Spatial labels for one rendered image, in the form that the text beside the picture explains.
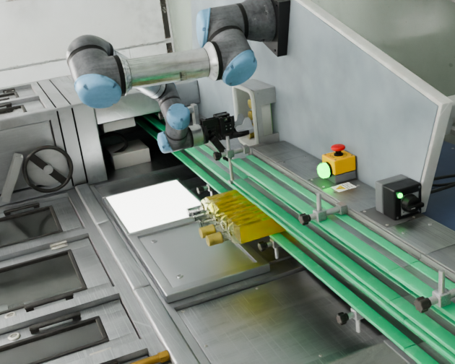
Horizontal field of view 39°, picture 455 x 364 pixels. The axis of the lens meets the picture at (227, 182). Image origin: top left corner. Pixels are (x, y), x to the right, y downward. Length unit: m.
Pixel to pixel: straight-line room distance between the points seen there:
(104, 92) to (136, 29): 3.93
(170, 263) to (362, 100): 0.81
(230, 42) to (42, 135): 1.21
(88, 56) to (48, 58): 3.77
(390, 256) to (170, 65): 0.82
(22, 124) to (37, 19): 2.79
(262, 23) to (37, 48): 3.72
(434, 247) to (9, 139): 1.92
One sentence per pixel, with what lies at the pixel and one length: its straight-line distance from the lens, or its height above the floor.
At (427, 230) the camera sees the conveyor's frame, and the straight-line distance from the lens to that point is 1.55.
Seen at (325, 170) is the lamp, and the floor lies 0.85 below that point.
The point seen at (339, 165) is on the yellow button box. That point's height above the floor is 0.81.
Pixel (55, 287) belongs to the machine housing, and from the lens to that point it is 2.18.
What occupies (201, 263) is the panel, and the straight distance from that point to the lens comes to 2.05.
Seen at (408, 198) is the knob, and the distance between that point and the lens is 1.57.
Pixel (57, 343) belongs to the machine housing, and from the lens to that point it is 1.91.
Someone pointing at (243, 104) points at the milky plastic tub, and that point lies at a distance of 2.34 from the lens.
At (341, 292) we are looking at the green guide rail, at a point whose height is 0.96.
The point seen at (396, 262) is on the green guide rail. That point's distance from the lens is 1.46.
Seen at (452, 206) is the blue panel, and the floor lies 0.65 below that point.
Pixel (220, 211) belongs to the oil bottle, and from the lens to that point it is 2.01.
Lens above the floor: 1.67
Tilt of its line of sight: 19 degrees down
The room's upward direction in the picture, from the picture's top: 105 degrees counter-clockwise
